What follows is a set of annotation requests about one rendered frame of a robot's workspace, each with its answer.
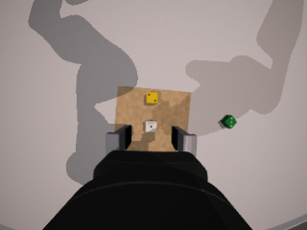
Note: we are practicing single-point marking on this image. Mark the tan square mat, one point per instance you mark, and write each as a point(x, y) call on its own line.
point(132, 109)

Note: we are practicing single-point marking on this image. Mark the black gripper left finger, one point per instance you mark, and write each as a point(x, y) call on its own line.
point(118, 140)

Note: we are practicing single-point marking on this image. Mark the yellow die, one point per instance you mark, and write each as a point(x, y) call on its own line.
point(152, 97)

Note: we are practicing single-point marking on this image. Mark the white die with black pips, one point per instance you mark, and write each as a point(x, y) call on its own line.
point(151, 126)

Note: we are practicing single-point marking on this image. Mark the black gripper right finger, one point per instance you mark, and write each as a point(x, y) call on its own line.
point(183, 141)

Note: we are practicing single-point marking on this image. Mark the green die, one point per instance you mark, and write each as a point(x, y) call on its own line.
point(228, 121)

